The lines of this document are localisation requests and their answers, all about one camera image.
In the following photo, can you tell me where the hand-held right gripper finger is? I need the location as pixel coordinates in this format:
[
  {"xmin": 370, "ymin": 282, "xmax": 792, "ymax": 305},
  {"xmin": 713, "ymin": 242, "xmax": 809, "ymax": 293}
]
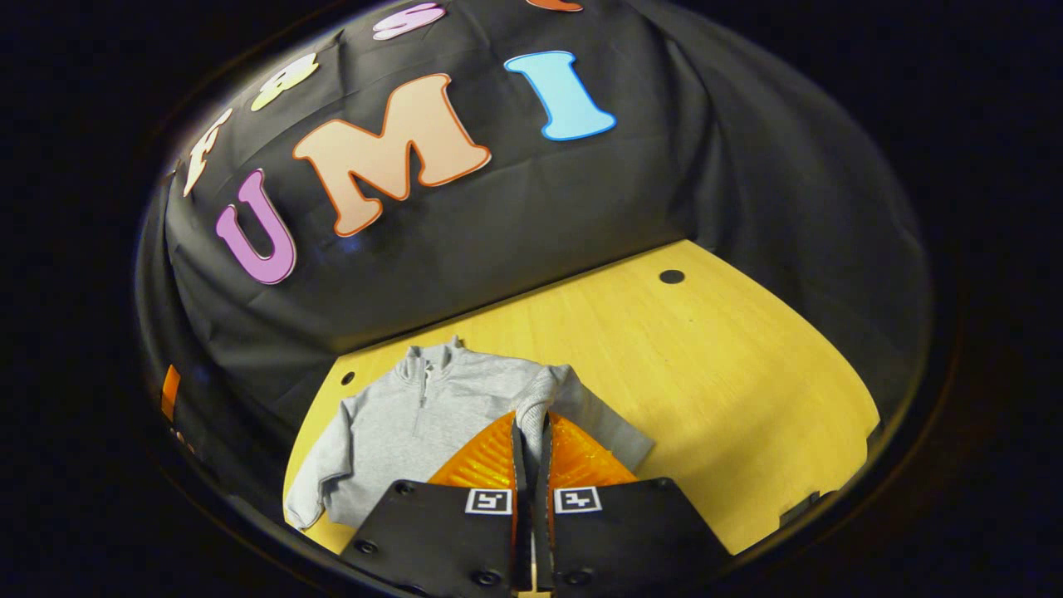
[
  {"xmin": 340, "ymin": 411, "xmax": 532, "ymax": 598},
  {"xmin": 536, "ymin": 411, "xmax": 732, "ymax": 598}
]

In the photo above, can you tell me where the grey zip sweatshirt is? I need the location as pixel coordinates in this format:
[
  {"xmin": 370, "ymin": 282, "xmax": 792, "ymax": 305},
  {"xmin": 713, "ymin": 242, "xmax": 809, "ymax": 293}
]
[{"xmin": 284, "ymin": 335, "xmax": 657, "ymax": 532}]

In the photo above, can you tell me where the black backdrop cloth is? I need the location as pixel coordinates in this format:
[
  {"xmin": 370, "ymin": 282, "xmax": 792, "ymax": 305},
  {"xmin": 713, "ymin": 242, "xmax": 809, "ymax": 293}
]
[{"xmin": 137, "ymin": 0, "xmax": 935, "ymax": 507}]

